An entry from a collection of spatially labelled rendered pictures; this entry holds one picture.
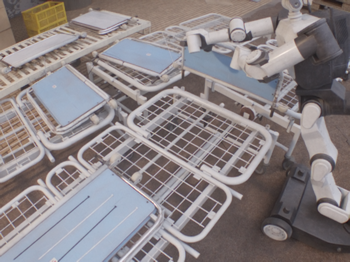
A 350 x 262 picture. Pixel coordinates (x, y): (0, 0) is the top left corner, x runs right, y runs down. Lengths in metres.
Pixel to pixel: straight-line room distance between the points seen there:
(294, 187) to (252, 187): 0.34
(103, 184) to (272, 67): 0.93
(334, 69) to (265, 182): 1.14
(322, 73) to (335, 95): 0.13
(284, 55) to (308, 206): 1.14
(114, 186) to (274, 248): 1.11
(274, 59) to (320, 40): 0.19
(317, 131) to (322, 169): 0.23
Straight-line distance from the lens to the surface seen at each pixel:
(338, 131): 2.89
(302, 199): 1.90
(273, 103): 1.70
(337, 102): 1.32
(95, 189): 1.32
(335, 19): 1.22
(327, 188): 1.70
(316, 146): 1.50
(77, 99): 1.92
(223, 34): 1.45
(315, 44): 1.03
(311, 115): 1.34
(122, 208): 1.25
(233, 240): 1.80
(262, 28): 1.43
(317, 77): 1.24
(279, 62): 1.05
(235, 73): 1.72
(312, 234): 1.79
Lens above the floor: 1.62
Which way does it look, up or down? 43 degrees down
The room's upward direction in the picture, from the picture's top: straight up
